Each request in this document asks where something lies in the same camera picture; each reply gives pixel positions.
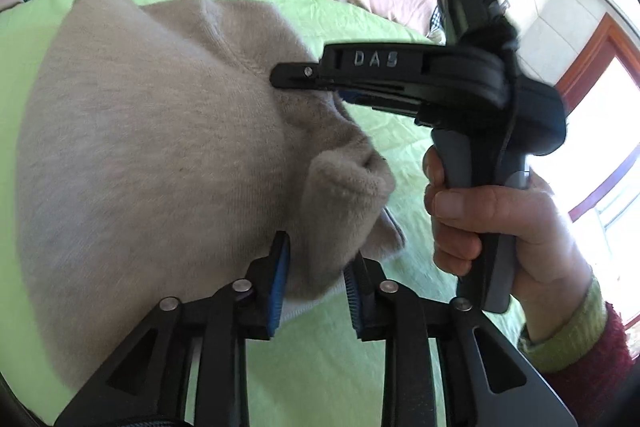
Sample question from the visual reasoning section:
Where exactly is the red sleeve right forearm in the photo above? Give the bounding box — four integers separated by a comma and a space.
518, 279, 634, 426

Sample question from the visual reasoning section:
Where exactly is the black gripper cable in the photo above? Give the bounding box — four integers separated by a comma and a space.
494, 20, 524, 168

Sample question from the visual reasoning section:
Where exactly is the green bed sheet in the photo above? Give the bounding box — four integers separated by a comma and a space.
1, 0, 456, 426

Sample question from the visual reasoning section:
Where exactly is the beige knit sweater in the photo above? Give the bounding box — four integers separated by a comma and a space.
15, 0, 405, 389

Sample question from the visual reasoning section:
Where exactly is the red-brown window frame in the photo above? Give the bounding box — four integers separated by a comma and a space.
556, 14, 639, 221

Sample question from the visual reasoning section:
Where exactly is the person's right hand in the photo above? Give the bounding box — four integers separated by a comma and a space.
422, 145, 594, 343

